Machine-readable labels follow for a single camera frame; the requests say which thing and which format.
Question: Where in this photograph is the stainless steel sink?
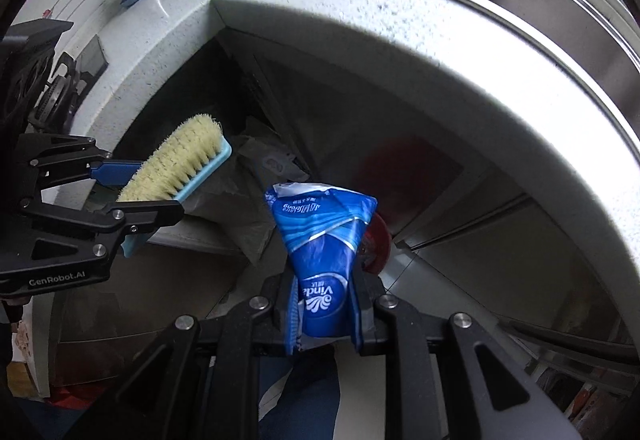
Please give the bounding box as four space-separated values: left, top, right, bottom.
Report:
376 0 640 137

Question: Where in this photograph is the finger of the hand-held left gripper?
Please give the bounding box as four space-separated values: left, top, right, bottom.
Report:
20 134 146 188
20 199 184 267

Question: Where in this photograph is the red trash bin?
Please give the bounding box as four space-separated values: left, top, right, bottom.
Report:
359 212 394 277

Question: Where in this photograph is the blue tissue packet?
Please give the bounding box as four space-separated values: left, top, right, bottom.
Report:
264 182 379 353

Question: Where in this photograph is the grey plastic bag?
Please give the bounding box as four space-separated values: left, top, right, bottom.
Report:
184 117 313 267

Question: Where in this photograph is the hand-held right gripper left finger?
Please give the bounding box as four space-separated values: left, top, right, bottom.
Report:
65 270 304 440

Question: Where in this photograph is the blue handled scrub brush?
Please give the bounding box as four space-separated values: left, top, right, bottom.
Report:
116 114 233 259

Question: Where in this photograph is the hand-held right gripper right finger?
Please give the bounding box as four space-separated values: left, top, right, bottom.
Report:
351 270 566 440

